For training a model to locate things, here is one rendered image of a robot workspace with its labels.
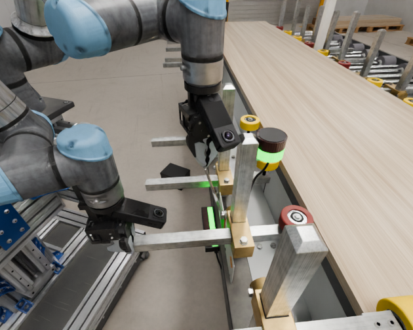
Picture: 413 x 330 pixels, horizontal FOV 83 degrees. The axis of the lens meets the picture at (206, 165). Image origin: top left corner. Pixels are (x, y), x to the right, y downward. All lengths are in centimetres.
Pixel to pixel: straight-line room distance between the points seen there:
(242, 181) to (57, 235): 130
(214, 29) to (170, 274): 135
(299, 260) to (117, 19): 39
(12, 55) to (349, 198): 100
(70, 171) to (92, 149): 5
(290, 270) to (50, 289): 129
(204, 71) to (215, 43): 5
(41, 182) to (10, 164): 5
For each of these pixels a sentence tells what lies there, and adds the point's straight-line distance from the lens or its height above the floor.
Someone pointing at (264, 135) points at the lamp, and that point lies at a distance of 48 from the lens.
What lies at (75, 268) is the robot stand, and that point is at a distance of 147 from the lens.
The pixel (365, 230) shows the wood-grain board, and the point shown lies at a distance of 70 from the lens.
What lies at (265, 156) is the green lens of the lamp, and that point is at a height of 109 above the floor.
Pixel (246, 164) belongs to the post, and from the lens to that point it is 49.
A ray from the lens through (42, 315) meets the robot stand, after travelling 142.
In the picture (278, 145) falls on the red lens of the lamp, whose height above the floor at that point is 112.
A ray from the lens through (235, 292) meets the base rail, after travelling 74.
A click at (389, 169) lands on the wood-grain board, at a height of 90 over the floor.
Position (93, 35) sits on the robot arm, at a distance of 38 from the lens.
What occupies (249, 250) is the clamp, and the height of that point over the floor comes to 85.
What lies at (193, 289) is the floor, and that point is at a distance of 149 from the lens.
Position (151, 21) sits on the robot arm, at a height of 132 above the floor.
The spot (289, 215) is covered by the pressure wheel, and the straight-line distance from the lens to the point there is 64.
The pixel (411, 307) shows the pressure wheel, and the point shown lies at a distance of 53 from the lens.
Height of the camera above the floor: 138
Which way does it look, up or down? 40 degrees down
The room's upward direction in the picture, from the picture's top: straight up
